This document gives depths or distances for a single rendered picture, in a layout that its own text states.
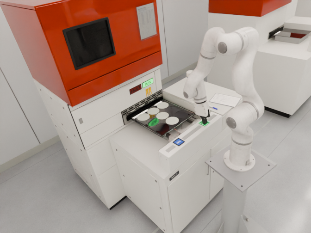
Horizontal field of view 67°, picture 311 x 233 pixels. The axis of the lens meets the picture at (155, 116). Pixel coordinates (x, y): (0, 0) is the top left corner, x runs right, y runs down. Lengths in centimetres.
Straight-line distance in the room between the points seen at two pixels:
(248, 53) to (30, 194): 254
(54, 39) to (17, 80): 167
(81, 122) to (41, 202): 134
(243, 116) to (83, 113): 104
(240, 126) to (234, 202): 69
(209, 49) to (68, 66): 81
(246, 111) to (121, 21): 95
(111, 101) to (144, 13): 66
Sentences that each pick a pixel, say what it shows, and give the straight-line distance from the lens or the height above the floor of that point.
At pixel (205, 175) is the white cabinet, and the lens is 193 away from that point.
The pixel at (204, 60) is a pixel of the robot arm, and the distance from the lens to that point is 136.
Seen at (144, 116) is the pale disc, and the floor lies 90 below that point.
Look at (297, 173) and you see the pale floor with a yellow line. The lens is 280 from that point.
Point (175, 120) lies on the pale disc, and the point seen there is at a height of 90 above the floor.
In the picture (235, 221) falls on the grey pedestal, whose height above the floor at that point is 27.
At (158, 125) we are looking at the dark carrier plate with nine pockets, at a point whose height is 90.
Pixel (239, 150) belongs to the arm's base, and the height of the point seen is 97.
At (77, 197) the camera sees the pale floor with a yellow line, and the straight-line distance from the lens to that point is 268.
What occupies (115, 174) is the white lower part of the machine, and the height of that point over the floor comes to 42.
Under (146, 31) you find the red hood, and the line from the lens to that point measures 176.
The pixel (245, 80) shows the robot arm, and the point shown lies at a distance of 123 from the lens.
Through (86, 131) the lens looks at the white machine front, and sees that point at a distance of 176.
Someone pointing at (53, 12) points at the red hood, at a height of 177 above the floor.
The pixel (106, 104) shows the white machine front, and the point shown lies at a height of 110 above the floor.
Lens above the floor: 196
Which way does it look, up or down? 35 degrees down
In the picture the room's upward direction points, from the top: 8 degrees counter-clockwise
